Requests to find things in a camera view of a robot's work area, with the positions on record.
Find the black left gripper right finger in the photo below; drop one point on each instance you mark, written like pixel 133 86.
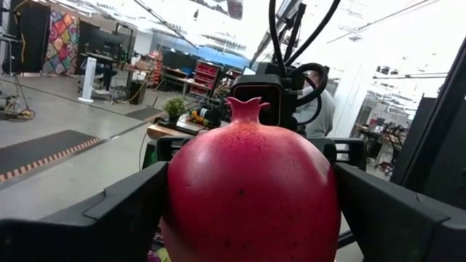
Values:
pixel 400 236

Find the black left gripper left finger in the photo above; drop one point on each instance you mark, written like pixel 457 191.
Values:
pixel 73 240

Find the red pomegranate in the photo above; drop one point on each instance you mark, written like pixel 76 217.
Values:
pixel 251 189

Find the cluttered office desk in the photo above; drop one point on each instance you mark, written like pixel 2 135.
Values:
pixel 382 134

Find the person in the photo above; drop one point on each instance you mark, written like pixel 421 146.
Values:
pixel 320 116

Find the black flat panel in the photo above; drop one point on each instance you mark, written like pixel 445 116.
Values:
pixel 448 163

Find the black striped-edge floor mat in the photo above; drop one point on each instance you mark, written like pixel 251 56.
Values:
pixel 43 149

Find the black vertical pole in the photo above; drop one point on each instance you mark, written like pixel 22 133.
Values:
pixel 296 25

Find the wooden workbench table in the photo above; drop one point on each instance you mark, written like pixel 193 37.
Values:
pixel 160 131

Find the plain black floor mat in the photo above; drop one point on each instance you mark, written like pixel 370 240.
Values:
pixel 143 113

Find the black trash bin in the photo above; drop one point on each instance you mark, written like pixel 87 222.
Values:
pixel 136 92

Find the white tower fan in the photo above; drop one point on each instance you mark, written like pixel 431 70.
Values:
pixel 88 80

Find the red bin shelf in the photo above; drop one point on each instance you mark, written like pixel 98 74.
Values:
pixel 205 74

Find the small potted plant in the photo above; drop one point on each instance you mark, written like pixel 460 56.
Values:
pixel 174 106

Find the black desk with monitors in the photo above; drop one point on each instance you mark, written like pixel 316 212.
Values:
pixel 98 40

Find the tall black cabinet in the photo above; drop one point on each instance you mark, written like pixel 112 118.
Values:
pixel 32 36

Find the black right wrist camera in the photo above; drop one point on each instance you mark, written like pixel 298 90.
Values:
pixel 275 105

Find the colourful wall hanging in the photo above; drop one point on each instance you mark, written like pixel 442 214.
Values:
pixel 62 43

